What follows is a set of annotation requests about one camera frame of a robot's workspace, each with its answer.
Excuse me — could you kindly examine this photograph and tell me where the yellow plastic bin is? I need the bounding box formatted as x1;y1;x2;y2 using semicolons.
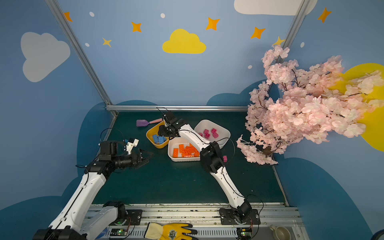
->
146;121;170;149

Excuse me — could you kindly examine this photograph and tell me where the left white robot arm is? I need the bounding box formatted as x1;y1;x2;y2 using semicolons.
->
33;139;154;240

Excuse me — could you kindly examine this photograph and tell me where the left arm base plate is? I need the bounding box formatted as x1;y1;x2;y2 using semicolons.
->
114;209;143;226

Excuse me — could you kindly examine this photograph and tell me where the purple pink toy spatula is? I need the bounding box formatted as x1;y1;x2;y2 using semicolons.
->
136;118;163;127

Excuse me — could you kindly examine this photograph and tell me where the yellow work glove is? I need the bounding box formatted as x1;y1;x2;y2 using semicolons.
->
144;223;198;240

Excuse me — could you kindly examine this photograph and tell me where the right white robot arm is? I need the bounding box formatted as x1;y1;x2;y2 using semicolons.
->
158;111;252;224

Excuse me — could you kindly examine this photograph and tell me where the pink cherry blossom tree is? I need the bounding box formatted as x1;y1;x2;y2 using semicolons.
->
237;45;384;165

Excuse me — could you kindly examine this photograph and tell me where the white rear plastic bin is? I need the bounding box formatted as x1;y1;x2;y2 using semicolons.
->
194;120;231;149

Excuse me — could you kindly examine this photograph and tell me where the circuit board right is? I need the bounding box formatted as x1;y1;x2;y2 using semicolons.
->
236;228;253;240

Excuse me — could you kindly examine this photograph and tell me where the blue lego brick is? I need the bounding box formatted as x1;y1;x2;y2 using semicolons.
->
158;136;167;145
152;135;159;144

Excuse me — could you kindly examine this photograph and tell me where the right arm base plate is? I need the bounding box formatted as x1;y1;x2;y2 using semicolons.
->
219;208;261;225

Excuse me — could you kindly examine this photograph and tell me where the white plastic bin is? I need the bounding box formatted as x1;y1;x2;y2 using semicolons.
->
194;120;231;149
168;138;200;162

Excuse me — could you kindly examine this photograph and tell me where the white front plastic bin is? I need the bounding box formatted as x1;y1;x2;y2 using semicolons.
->
168;138;200;162

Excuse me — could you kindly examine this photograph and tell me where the beige ceramic cup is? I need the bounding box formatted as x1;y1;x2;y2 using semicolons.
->
270;225;292;240

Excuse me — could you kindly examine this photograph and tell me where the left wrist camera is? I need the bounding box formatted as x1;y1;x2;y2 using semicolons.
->
124;138;139;155

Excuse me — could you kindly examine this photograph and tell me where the green circuit board left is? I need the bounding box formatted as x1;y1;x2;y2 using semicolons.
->
109;229;128;238

